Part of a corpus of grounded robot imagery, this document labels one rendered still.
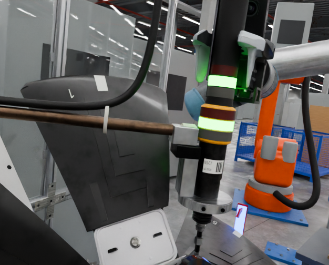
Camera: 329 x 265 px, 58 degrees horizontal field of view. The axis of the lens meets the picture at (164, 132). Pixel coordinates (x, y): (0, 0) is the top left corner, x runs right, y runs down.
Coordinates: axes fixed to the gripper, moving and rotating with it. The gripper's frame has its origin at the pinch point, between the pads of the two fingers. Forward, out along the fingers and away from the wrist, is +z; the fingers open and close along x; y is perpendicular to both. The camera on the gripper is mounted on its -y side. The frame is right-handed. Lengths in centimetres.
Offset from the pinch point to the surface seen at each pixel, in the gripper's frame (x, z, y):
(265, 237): 7, -301, 149
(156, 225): 4.0, 1.6, 23.6
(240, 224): -1, -37, 36
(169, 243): 1.9, 1.8, 25.1
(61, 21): 70, -44, -12
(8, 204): 6.5, 20.5, 16.0
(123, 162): 10.5, 0.5, 17.2
